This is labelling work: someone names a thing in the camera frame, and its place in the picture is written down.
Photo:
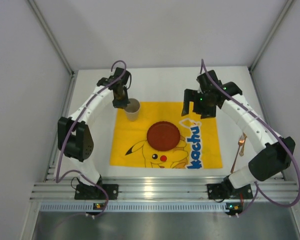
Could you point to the slotted cable duct grey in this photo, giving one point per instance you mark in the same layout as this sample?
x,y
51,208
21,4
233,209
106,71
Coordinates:
x,y
138,207

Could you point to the right aluminium frame post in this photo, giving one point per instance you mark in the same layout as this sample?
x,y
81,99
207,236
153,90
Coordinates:
x,y
288,5

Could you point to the left aluminium frame post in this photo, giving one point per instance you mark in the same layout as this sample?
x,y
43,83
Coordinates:
x,y
50,35

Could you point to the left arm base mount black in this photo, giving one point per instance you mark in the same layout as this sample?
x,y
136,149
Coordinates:
x,y
89,192

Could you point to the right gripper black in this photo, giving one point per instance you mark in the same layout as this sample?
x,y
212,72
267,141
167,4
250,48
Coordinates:
x,y
198,106

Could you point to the red plastic plate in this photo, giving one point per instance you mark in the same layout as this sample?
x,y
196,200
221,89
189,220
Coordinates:
x,y
163,136

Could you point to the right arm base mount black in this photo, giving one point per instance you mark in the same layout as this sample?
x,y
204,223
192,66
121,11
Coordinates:
x,y
220,192

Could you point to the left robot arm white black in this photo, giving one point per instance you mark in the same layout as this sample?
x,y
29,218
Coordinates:
x,y
74,137

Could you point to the aluminium mounting rail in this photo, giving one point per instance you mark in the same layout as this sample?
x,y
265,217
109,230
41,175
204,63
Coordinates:
x,y
161,189

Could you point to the yellow Pikachu cloth placemat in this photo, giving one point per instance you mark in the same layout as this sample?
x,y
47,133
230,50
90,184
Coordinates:
x,y
198,148

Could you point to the copper fork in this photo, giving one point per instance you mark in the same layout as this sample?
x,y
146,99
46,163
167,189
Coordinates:
x,y
240,150

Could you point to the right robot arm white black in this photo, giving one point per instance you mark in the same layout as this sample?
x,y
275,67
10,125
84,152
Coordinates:
x,y
273,152

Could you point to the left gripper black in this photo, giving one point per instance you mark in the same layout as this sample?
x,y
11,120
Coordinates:
x,y
120,102

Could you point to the beige paper cup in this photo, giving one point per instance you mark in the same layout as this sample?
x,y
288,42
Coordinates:
x,y
132,109

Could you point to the aluminium frame post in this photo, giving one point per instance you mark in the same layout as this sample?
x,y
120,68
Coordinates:
x,y
288,5
50,35

